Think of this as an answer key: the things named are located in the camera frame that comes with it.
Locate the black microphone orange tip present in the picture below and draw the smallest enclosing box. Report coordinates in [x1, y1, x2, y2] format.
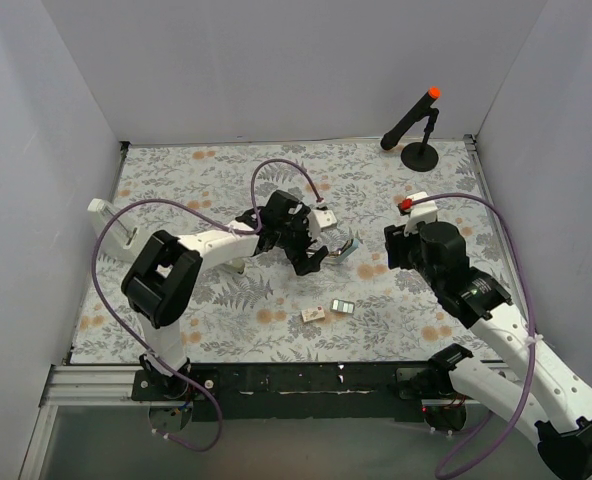
[380, 86, 441, 151]

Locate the light blue stapler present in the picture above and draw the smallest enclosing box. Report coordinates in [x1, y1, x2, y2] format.
[327, 237, 360, 265]

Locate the staple tray with staples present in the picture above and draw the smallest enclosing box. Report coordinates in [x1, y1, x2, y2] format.
[330, 299, 355, 315]

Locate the staple box sleeve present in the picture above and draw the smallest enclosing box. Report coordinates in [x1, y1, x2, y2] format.
[301, 305, 326, 323]

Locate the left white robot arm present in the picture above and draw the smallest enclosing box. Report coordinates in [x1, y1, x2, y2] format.
[121, 190, 336, 400]

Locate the white metronome device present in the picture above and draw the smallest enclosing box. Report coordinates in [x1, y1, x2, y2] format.
[87, 198, 151, 263]

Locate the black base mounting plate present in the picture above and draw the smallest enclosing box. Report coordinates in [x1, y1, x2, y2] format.
[131, 361, 465, 422]

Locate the beige stapler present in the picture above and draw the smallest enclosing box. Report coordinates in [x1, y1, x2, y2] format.
[222, 259, 245, 275]

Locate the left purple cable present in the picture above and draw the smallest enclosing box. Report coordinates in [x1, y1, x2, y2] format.
[91, 158, 327, 454]

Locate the black microphone stand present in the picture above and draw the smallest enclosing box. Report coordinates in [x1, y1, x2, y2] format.
[401, 108, 439, 172]

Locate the floral table mat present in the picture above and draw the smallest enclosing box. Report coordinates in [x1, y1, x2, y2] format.
[69, 139, 533, 365]

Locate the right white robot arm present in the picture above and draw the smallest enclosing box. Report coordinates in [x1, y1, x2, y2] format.
[384, 221, 592, 479]

